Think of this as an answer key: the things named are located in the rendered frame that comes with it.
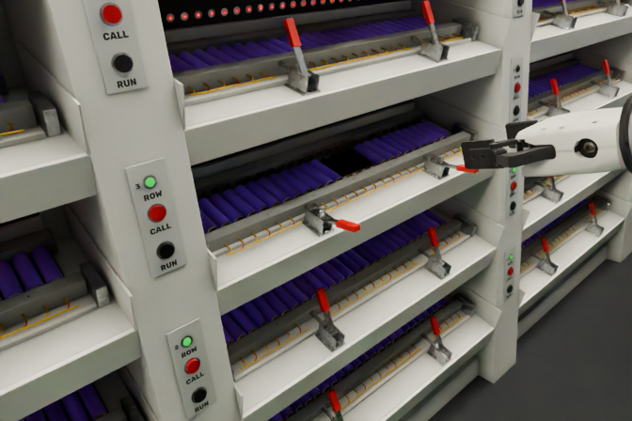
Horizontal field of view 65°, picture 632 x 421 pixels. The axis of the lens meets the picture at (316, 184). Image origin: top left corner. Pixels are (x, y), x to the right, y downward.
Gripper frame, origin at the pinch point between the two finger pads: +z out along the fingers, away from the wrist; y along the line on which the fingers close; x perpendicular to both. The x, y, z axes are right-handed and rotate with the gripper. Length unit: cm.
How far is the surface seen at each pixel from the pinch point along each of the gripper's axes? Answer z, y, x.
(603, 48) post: 28, 100, 3
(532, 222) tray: 23, 45, -27
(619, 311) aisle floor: 22, 75, -63
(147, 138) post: 15.0, -34.2, 10.5
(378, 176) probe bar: 23.2, 2.7, -4.4
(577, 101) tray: 23, 72, -7
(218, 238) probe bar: 22.9, -26.5, -3.7
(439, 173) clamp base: 19.8, 13.3, -7.2
